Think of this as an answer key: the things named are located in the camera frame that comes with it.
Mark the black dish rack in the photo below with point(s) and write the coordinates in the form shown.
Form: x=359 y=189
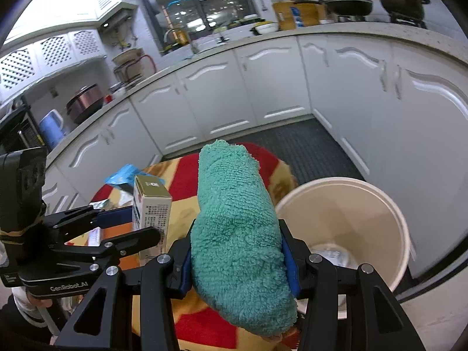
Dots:
x=135 y=69

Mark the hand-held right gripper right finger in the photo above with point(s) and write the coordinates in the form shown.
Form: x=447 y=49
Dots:
x=289 y=263

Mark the dark framed window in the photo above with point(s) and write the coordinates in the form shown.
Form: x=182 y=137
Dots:
x=197 y=7

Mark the beige clay pot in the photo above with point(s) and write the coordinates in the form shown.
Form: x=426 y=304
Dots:
x=126 y=55

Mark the teal fluffy sock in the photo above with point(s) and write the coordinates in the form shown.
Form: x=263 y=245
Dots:
x=234 y=234

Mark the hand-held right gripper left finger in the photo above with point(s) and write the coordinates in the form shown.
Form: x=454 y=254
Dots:
x=184 y=274

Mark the gas stove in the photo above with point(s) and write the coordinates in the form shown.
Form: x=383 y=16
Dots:
x=406 y=22

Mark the black ribbed floor mat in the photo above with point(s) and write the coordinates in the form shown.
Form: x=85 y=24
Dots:
x=299 y=142

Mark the white kitchen base cabinets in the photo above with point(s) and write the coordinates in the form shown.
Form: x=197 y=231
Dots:
x=278 y=80

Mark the person's left hand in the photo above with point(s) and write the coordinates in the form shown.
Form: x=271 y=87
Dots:
x=42 y=302

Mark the steel kitchen faucet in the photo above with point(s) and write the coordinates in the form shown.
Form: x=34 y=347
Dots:
x=190 y=42

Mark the black wok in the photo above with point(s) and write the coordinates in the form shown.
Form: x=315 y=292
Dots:
x=349 y=5

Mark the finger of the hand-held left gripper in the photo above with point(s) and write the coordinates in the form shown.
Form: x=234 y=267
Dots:
x=139 y=236
x=113 y=216

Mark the copper rice cooker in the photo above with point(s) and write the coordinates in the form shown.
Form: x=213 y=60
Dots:
x=84 y=104

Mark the white box gold end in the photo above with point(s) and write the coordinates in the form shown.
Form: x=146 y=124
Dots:
x=153 y=208

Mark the red yellow printed blanket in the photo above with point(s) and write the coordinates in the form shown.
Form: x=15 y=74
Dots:
x=182 y=197

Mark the wooden cutting board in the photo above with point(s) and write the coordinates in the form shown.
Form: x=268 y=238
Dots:
x=283 y=16

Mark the white lattice wall cabinet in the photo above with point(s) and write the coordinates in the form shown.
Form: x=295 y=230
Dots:
x=55 y=51

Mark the blue electric kettle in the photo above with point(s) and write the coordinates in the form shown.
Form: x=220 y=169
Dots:
x=53 y=129

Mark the white water heater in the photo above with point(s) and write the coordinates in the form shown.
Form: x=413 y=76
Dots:
x=115 y=20

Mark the yellow kettle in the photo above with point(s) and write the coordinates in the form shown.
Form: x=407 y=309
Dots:
x=181 y=36

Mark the cream plastic bucket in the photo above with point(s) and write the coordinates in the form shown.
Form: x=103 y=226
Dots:
x=347 y=219

